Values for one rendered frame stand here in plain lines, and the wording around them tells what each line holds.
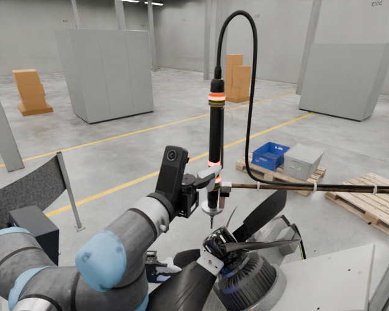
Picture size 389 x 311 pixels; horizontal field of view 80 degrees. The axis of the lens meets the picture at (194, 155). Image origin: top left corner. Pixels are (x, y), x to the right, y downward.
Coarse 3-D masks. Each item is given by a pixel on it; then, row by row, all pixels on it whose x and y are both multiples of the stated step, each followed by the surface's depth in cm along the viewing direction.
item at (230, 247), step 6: (282, 240) 64; (288, 240) 64; (294, 240) 65; (228, 246) 66; (234, 246) 64; (240, 246) 62; (246, 246) 61; (252, 246) 61; (258, 246) 75; (264, 246) 74; (270, 246) 73
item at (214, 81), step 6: (216, 72) 56; (216, 78) 57; (222, 78) 57; (216, 84) 56; (222, 84) 57; (210, 90) 58; (216, 90) 57; (222, 90) 57; (210, 192) 70; (216, 192) 70; (210, 198) 71; (216, 198) 72; (210, 204) 73; (216, 204) 73
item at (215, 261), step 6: (204, 252) 90; (204, 258) 88; (210, 258) 88; (216, 258) 87; (204, 264) 86; (210, 264) 86; (216, 264) 86; (222, 264) 85; (210, 270) 84; (216, 270) 84
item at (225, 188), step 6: (222, 186) 69; (228, 186) 69; (222, 192) 70; (228, 192) 70; (222, 198) 71; (204, 204) 75; (222, 204) 72; (204, 210) 72; (210, 210) 72; (216, 210) 72; (222, 210) 74
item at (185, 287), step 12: (192, 264) 86; (180, 276) 82; (192, 276) 81; (204, 276) 81; (156, 288) 81; (168, 288) 79; (180, 288) 78; (192, 288) 78; (204, 288) 78; (156, 300) 77; (168, 300) 76; (180, 300) 75; (192, 300) 74; (204, 300) 74
